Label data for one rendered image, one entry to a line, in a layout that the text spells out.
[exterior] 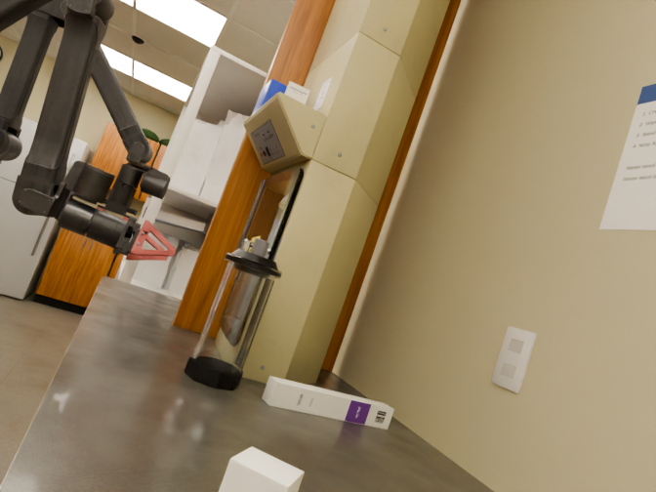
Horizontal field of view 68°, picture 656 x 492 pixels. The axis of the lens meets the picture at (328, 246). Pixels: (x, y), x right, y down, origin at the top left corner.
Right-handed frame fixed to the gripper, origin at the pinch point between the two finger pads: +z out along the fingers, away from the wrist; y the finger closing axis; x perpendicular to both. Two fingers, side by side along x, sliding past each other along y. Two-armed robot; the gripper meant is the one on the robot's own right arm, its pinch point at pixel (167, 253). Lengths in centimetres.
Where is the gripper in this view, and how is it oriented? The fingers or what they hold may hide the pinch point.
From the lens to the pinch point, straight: 100.8
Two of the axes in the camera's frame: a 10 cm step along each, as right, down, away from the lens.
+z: 8.4, 4.0, 3.7
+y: -4.4, 1.1, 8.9
